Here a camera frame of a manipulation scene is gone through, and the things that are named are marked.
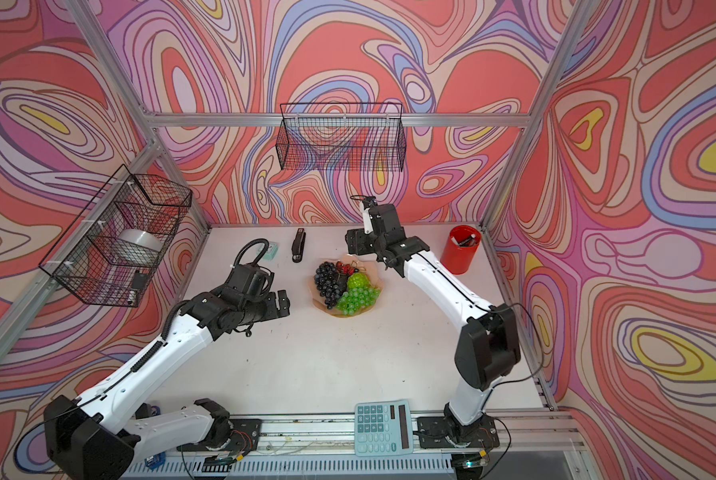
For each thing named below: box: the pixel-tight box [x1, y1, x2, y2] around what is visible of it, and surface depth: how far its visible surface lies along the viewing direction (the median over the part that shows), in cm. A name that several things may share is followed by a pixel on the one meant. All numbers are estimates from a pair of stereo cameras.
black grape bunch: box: [314, 261, 348, 310], surface depth 97 cm
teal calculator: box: [354, 399, 414, 457], surface depth 74 cm
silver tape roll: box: [113, 228, 164, 266], surface depth 74 cm
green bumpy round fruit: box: [347, 272, 379, 295], surface depth 96 cm
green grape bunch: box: [336, 286, 381, 316], surface depth 93 cm
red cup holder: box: [440, 225, 482, 275], surface depth 101 cm
